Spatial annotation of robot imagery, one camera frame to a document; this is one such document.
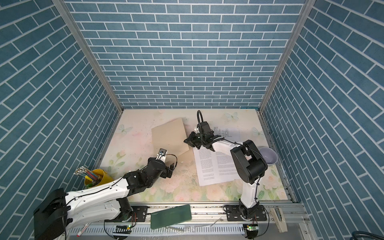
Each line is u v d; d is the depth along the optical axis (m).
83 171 0.71
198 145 0.82
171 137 1.05
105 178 0.80
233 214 0.73
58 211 0.40
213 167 0.91
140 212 0.74
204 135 0.75
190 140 0.82
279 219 0.71
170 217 0.72
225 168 0.90
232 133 1.06
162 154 0.70
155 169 0.60
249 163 0.50
